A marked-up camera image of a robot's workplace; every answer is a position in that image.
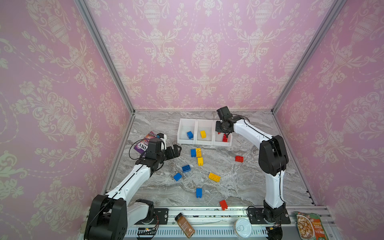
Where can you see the white three-compartment bin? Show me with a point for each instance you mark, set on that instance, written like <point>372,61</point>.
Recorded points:
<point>195,126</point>

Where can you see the red square lego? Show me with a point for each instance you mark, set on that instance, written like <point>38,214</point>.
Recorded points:
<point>239,159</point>

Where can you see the yellow long lego upright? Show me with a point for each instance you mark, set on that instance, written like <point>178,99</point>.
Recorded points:
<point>199,153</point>

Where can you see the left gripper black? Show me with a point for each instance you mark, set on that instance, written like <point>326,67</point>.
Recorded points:
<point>169,149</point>

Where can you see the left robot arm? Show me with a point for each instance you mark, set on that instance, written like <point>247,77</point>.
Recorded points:
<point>111,215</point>

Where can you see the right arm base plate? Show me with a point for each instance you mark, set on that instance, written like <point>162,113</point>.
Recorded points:
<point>262,216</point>

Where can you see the blue studded lego centre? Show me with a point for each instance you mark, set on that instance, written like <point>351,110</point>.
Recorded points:
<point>186,168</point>

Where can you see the aluminium front rail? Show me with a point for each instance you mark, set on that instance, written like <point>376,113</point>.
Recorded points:
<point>212,223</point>

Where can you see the green noodle packet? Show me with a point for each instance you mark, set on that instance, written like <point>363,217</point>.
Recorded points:
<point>310,226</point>

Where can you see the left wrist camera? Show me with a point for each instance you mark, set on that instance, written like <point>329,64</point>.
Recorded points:
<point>163,137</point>

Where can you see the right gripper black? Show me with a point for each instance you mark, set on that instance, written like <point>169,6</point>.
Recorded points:
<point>218,127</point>

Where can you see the yellow long lego lower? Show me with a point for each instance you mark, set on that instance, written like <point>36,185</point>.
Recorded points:
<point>214,177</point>

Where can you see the brown spice jar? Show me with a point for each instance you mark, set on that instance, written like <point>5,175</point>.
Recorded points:
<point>185,226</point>

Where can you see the purple snack bag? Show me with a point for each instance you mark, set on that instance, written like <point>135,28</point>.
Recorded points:
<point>142,145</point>

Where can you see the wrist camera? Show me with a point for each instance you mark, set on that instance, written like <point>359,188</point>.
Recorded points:
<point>163,137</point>
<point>224,113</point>

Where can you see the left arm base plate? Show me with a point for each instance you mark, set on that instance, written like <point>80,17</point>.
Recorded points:
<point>160,215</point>

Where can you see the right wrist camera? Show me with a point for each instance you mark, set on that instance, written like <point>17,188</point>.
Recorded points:
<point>224,113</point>

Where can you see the white round lid cup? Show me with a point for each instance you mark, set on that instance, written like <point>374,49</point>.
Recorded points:
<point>243,228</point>

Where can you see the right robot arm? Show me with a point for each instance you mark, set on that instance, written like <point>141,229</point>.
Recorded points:
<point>273,160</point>

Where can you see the red lego table edge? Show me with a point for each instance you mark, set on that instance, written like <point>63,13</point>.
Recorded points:
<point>224,205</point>

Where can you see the blue lego bottom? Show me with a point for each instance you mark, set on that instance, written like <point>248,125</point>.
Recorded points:
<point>199,192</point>

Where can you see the yellow square lego centre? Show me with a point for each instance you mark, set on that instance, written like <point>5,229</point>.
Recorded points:
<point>200,161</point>

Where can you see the small circuit board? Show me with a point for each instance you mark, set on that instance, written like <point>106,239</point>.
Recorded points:
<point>147,231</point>

